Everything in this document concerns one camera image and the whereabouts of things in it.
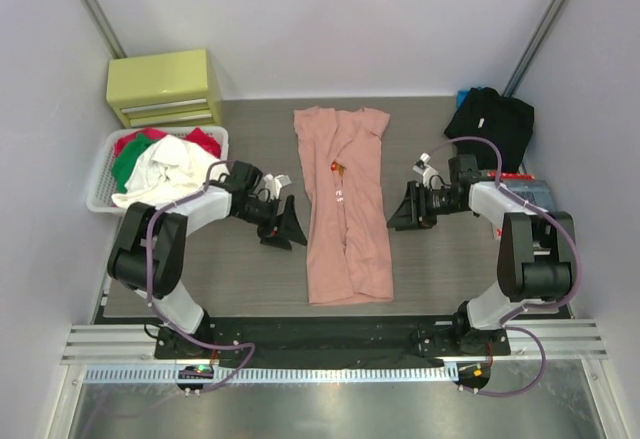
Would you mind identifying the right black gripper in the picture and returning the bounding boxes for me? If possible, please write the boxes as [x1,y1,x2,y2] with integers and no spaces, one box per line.
[388,180,466,231]

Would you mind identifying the red green garment in basket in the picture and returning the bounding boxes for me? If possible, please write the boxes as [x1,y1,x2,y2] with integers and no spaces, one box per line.
[111,128,222,192]

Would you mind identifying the right aluminium corner post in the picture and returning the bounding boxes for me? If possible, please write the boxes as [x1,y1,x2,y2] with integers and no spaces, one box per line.
[502,0,570,97]

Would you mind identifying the white t-shirt in basket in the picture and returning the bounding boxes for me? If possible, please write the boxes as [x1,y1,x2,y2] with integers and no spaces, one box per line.
[111,135,229,209]

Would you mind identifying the aluminium corner post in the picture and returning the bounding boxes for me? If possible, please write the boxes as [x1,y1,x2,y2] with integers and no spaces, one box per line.
[80,0,126,59]
[502,0,570,97]

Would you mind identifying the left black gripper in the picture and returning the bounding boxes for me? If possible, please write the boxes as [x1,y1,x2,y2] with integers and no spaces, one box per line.
[234,195,306,250]

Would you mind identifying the aluminium frame rail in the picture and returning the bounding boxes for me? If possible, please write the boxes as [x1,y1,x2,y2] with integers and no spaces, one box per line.
[61,317,607,365]

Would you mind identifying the slotted cable duct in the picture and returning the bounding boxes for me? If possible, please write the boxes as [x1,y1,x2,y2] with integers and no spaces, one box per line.
[84,363,458,385]

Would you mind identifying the yellow-green drawer box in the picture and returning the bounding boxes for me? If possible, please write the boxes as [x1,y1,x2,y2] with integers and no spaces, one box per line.
[106,49,222,128]

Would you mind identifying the blue folded garment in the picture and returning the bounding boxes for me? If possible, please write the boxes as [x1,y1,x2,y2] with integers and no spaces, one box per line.
[456,89,470,108]

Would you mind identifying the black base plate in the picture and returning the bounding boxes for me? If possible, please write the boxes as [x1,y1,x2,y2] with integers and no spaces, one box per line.
[153,314,511,371]

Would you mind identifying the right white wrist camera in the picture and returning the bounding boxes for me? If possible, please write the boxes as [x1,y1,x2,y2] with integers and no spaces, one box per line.
[412,153,439,189]

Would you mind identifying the white plastic basket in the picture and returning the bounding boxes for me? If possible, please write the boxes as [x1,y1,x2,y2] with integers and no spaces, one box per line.
[86,125,229,216]

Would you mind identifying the left aluminium corner post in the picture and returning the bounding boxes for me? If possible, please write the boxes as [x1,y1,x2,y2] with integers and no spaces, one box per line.
[80,0,126,59]

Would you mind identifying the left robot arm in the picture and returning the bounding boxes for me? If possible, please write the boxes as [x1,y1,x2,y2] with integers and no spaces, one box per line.
[107,161,307,359]

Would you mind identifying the pink printed t-shirt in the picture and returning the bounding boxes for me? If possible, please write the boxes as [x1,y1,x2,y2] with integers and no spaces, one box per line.
[293,107,394,306]

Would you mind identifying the black folded t-shirt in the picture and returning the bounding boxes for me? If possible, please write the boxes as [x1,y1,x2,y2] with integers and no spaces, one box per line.
[444,87,535,173]

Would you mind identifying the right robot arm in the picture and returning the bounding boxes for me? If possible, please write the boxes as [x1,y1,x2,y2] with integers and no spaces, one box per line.
[387,154,578,358]

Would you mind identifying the dark blue book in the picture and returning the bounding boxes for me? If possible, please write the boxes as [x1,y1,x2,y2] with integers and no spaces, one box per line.
[504,180,555,210]

